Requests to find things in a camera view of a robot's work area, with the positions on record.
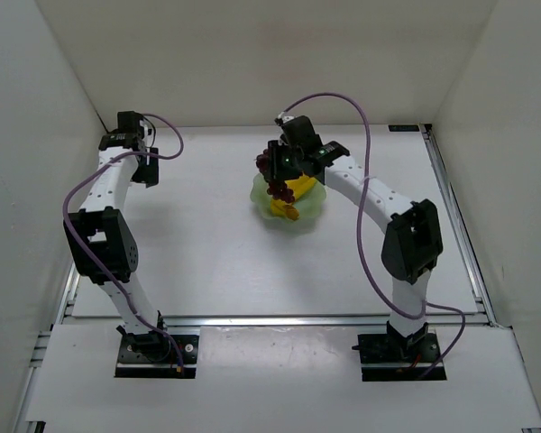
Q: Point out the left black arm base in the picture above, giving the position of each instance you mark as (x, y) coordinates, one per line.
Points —
(151, 356)

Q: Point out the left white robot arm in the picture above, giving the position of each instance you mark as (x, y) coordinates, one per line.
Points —
(101, 242)

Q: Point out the left aluminium rail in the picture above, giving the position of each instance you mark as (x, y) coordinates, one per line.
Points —
(63, 308)

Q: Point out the yellow fake banana bunch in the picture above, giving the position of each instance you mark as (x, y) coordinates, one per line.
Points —
(295, 190)

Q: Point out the aluminium rail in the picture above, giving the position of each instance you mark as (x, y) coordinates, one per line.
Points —
(63, 308)
(479, 319)
(461, 235)

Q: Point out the green scalloped fruit bowl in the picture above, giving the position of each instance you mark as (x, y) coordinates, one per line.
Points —
(302, 214)

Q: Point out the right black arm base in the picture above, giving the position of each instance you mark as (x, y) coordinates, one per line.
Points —
(382, 360)

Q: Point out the right aluminium rail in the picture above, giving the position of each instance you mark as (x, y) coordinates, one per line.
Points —
(461, 235)

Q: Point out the right black corner bracket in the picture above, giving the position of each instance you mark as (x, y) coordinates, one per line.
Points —
(403, 128)

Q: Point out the front aluminium rail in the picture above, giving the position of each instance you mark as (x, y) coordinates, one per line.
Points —
(479, 319)

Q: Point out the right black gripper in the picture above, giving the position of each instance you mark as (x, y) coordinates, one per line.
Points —
(276, 159)

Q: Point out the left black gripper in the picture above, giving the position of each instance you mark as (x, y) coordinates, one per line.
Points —
(145, 168)

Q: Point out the purple fake grape bunch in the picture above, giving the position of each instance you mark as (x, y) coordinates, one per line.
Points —
(274, 189)

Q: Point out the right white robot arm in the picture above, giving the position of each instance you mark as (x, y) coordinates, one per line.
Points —
(412, 238)

